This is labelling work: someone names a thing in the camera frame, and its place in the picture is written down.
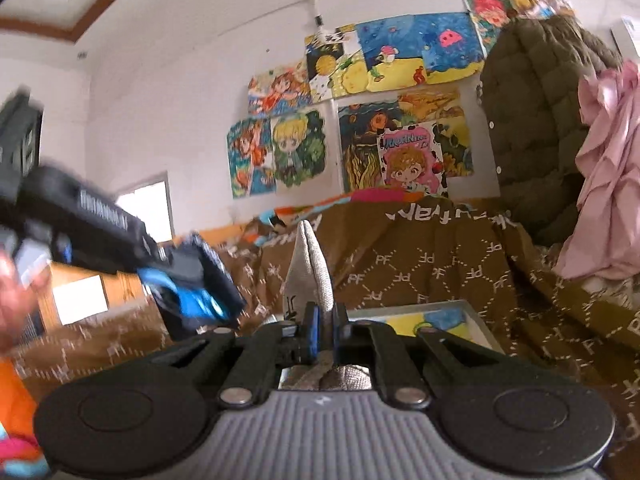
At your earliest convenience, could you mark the grey fabric sock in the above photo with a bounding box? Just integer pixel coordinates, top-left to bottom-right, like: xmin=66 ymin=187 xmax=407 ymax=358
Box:
xmin=280 ymin=220 xmax=371 ymax=391

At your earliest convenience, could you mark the person's left hand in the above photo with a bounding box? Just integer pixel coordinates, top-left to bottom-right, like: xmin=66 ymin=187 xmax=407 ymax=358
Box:
xmin=0 ymin=252 xmax=51 ymax=353

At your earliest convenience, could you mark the grey storage box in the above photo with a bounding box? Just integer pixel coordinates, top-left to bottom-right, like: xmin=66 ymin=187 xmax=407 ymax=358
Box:
xmin=347 ymin=300 xmax=503 ymax=353

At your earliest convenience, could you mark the brown PF patterned duvet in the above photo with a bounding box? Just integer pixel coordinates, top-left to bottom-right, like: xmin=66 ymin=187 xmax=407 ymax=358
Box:
xmin=1 ymin=197 xmax=639 ymax=479

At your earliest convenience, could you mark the orange girl blue painting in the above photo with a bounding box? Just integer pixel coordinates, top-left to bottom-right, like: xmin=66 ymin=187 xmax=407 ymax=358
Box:
xmin=227 ymin=118 xmax=277 ymax=200

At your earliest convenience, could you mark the pink anime magazine poster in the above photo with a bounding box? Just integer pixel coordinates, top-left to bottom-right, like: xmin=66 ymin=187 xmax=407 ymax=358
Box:
xmin=378 ymin=122 xmax=448 ymax=195

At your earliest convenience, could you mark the blond boy green painting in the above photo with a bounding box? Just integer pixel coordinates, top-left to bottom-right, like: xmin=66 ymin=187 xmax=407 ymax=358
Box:
xmin=270 ymin=108 xmax=326 ymax=190

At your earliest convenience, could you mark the dark seaweed fish painting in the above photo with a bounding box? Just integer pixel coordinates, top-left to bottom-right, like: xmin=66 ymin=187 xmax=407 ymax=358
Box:
xmin=338 ymin=90 xmax=474 ymax=195

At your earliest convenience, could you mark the red-haired girl painting upper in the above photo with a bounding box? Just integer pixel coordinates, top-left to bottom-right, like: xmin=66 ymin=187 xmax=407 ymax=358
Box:
xmin=247 ymin=58 xmax=311 ymax=118

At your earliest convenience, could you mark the pink cloth garment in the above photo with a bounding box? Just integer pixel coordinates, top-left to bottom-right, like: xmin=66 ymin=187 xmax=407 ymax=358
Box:
xmin=554 ymin=60 xmax=639 ymax=280

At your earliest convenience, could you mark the yellow moon night painting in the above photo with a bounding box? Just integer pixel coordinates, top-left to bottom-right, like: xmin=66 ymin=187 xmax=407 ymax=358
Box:
xmin=305 ymin=24 xmax=369 ymax=103

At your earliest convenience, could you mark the blue sea jellyfish painting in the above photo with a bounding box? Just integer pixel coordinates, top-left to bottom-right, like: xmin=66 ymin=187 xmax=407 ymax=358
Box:
xmin=356 ymin=12 xmax=485 ymax=92

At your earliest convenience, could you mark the olive quilted jacket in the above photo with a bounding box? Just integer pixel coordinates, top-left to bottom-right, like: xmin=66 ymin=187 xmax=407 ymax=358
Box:
xmin=480 ymin=15 xmax=622 ymax=246

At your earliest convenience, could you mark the red-haired face painting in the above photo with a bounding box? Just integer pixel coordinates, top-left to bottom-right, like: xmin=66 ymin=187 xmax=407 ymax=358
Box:
xmin=463 ymin=0 xmax=513 ymax=56

